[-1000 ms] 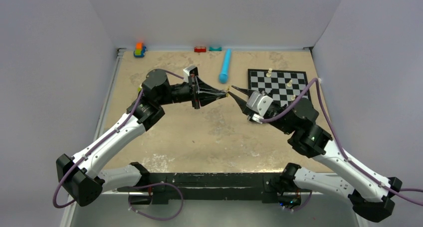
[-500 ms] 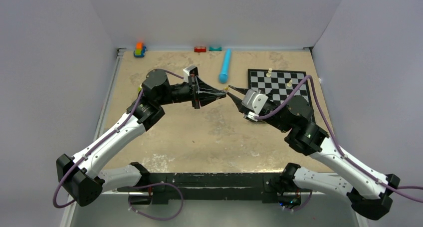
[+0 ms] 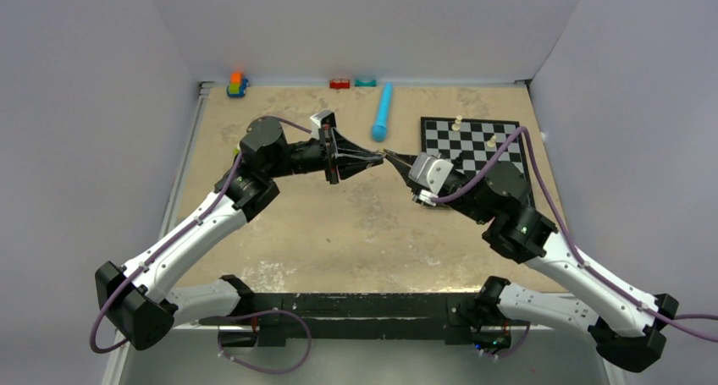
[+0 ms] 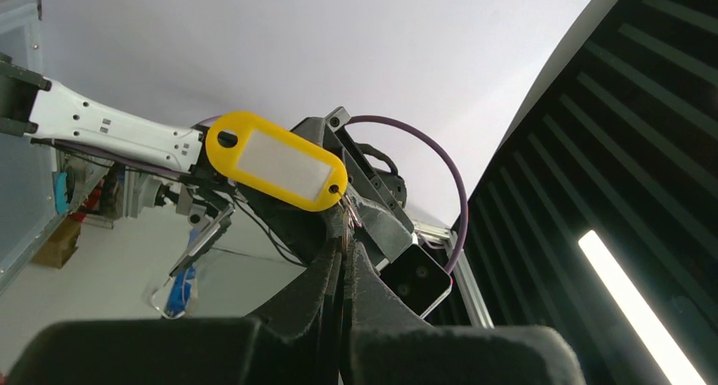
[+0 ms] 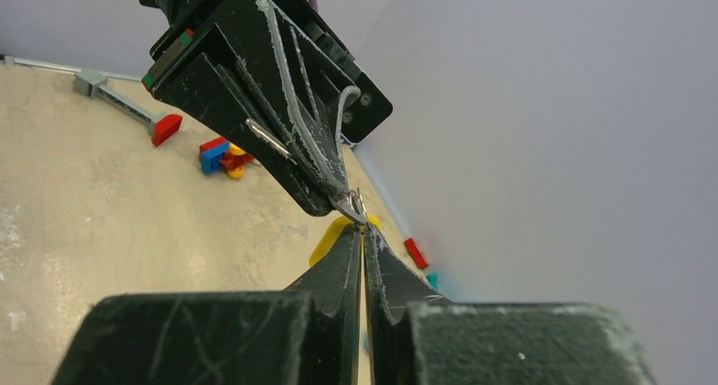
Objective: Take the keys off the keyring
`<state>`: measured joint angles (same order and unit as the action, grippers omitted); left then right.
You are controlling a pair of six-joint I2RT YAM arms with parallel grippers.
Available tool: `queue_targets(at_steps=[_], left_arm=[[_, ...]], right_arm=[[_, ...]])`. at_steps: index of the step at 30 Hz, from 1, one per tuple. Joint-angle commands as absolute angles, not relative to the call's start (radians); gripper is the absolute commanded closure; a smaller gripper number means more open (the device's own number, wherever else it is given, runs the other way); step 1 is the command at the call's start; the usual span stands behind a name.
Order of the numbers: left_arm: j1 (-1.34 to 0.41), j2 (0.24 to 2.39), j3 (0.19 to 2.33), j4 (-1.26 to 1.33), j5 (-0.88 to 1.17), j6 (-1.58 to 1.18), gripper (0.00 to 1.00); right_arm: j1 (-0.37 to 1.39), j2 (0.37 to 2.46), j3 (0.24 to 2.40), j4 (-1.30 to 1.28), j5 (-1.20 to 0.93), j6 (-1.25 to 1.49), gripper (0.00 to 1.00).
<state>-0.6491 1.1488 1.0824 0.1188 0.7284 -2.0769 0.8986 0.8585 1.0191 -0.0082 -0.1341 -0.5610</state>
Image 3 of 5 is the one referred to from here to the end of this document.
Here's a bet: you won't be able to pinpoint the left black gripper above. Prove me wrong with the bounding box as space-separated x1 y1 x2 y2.
266 124 381 184

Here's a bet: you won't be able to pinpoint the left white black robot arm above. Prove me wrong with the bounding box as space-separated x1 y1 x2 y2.
95 111 384 350

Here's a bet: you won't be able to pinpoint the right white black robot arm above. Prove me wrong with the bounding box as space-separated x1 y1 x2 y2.
446 162 678 372

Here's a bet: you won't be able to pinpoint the blue cylinder tube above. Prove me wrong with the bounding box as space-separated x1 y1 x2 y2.
371 83 394 142

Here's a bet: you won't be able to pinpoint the white chess piece top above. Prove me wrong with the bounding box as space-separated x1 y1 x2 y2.
451 116 462 132

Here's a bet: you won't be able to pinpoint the black white chessboard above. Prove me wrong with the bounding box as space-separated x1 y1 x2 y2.
420 117 520 179

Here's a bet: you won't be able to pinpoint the red toy block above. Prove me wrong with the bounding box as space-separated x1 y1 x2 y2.
329 78 351 90

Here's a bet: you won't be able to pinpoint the teal toy piece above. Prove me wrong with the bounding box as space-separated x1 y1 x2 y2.
354 78 377 88

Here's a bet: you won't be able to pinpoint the colourful toy car blocks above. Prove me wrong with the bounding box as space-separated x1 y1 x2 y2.
226 72 249 98

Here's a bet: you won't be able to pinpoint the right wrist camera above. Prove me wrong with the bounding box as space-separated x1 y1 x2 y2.
408 152 454 206

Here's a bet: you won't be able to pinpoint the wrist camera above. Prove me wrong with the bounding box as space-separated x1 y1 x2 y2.
310 110 336 133
408 152 454 206

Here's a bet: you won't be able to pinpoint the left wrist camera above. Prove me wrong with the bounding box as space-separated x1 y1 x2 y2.
310 110 336 133

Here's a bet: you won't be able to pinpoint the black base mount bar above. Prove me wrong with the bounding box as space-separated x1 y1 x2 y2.
200 293 518 353

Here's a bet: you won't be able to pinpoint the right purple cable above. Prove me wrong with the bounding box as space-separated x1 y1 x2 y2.
432 125 718 361

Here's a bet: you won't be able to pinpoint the aluminium frame rail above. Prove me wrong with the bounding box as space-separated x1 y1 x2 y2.
101 82 217 385

